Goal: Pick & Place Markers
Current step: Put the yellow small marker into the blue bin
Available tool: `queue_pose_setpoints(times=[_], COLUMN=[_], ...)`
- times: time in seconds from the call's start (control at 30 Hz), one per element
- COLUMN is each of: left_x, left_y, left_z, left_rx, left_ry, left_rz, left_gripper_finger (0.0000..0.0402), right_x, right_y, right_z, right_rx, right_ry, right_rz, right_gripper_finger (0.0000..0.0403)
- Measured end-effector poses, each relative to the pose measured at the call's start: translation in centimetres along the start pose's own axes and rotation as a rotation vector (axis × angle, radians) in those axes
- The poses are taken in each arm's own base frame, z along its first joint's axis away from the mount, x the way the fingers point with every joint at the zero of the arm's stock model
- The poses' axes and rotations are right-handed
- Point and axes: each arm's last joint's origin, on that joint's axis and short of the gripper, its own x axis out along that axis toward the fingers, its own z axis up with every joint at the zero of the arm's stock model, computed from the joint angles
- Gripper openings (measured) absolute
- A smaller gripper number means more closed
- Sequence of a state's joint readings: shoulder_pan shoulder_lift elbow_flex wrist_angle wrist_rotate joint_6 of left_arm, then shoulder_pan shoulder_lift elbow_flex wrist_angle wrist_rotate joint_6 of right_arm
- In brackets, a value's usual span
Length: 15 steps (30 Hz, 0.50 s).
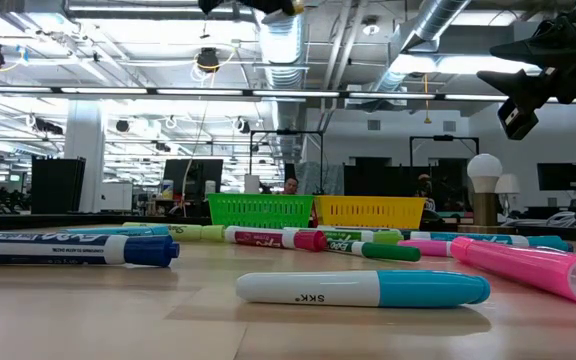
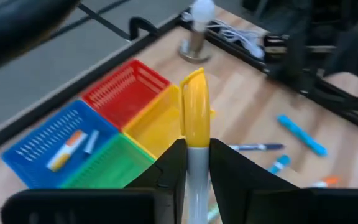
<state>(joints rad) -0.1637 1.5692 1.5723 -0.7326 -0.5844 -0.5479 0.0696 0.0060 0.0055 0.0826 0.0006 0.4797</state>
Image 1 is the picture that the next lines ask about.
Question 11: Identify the white lampshade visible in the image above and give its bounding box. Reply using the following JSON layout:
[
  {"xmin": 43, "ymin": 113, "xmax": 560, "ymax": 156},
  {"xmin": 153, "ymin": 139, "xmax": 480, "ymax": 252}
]
[{"xmin": 494, "ymin": 173, "xmax": 522, "ymax": 196}]

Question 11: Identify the LED light bar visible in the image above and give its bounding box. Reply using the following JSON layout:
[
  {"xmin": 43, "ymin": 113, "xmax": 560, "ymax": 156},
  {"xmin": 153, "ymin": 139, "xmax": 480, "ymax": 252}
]
[{"xmin": 0, "ymin": 85, "xmax": 576, "ymax": 104}]

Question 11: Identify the yellow plastic basket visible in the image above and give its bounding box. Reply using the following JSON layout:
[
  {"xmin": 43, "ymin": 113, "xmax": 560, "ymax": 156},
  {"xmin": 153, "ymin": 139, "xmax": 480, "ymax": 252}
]
[{"xmin": 314, "ymin": 194, "xmax": 428, "ymax": 231}]

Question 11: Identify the green plastic basket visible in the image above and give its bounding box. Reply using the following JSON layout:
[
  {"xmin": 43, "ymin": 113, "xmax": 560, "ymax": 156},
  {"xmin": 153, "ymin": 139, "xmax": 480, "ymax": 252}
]
[{"xmin": 206, "ymin": 193, "xmax": 315, "ymax": 230}]

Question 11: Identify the black monitor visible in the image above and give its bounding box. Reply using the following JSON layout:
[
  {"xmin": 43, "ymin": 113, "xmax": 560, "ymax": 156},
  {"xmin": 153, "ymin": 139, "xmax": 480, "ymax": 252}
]
[
  {"xmin": 536, "ymin": 162, "xmax": 576, "ymax": 192},
  {"xmin": 162, "ymin": 158, "xmax": 224, "ymax": 201}
]

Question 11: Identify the silver air duct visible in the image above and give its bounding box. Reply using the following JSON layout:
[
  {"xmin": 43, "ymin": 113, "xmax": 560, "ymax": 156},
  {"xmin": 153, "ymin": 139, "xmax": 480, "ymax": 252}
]
[
  {"xmin": 372, "ymin": 0, "xmax": 472, "ymax": 94},
  {"xmin": 255, "ymin": 9, "xmax": 309, "ymax": 161}
]

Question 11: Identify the pink highlighter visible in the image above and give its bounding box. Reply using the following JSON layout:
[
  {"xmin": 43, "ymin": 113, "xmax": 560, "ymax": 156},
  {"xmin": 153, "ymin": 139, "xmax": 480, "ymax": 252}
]
[{"xmin": 450, "ymin": 236, "xmax": 576, "ymax": 306}]

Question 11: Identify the brass lamp with white bulb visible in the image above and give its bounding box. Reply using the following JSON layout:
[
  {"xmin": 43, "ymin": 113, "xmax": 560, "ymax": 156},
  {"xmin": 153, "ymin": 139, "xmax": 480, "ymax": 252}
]
[{"xmin": 457, "ymin": 152, "xmax": 518, "ymax": 235}]

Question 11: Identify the black station frame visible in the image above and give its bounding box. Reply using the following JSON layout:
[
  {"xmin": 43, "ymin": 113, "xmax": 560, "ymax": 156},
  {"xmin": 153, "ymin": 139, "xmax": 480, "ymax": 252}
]
[{"xmin": 408, "ymin": 133, "xmax": 481, "ymax": 169}]

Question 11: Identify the dark blue Expo marker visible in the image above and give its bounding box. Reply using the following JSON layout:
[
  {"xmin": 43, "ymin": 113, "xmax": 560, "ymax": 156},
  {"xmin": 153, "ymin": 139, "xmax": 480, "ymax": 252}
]
[{"xmin": 0, "ymin": 230, "xmax": 181, "ymax": 269}]

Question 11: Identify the magenta Expo marker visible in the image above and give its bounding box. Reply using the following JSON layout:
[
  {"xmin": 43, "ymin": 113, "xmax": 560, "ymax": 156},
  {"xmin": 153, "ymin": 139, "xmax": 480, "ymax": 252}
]
[{"xmin": 224, "ymin": 225, "xmax": 328, "ymax": 253}]

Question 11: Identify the black partition panel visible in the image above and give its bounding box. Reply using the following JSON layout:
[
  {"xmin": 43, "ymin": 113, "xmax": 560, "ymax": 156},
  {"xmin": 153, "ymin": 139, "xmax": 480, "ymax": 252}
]
[
  {"xmin": 343, "ymin": 157, "xmax": 469, "ymax": 197},
  {"xmin": 30, "ymin": 156, "xmax": 87, "ymax": 215}
]

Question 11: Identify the teal Expo marker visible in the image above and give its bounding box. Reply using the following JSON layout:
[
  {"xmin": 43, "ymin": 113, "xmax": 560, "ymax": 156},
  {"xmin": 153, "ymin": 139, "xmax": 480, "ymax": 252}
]
[{"xmin": 401, "ymin": 229, "xmax": 574, "ymax": 253}]

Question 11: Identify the white cable bundle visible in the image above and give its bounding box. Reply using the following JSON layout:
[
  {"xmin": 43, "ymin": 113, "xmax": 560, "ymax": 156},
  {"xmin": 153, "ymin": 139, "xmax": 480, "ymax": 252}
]
[{"xmin": 502, "ymin": 195, "xmax": 576, "ymax": 230}]

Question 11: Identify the small pink cap marker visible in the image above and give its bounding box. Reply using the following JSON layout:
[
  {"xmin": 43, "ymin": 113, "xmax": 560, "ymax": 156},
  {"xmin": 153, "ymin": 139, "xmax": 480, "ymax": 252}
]
[{"xmin": 397, "ymin": 238, "xmax": 457, "ymax": 258}]

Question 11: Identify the light green highlighter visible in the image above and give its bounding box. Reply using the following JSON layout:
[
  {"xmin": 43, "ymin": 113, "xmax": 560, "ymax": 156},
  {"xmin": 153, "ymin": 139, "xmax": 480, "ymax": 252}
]
[{"xmin": 121, "ymin": 222, "xmax": 227, "ymax": 243}]

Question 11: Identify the small blue cap marker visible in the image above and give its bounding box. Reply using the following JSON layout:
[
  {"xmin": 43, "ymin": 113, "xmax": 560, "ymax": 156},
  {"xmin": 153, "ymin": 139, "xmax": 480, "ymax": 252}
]
[{"xmin": 235, "ymin": 269, "xmax": 492, "ymax": 309}]

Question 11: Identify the blue highlighter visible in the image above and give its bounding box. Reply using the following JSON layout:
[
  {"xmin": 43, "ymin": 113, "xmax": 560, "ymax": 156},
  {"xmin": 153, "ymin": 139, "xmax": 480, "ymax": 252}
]
[{"xmin": 65, "ymin": 225, "xmax": 170, "ymax": 237}]

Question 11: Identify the thin green marker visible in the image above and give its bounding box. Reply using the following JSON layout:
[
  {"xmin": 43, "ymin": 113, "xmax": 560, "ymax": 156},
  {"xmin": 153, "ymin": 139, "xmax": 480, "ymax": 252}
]
[{"xmin": 326, "ymin": 238, "xmax": 422, "ymax": 263}]

